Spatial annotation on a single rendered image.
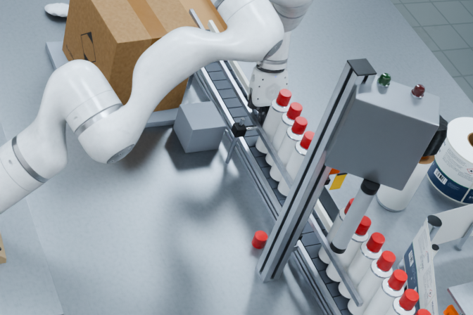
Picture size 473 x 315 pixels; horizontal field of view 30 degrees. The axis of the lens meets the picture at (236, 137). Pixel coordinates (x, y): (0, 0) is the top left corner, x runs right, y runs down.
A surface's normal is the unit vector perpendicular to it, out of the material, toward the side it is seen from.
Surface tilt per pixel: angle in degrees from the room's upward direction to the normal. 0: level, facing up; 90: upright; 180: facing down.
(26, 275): 0
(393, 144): 90
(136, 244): 0
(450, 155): 90
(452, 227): 90
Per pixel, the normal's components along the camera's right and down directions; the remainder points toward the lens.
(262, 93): 0.39, 0.42
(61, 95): -0.23, 0.15
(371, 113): -0.19, 0.64
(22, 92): 0.25, -0.70
